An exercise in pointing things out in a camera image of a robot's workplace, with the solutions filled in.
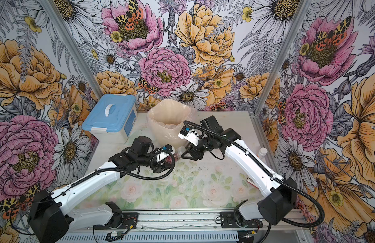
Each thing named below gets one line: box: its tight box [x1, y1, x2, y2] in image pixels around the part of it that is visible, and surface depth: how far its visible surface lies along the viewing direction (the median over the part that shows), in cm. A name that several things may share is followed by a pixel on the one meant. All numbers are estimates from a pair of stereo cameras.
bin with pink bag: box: [146, 98, 197, 149], surface depth 89 cm
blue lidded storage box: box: [81, 93, 138, 144], surface depth 99 cm
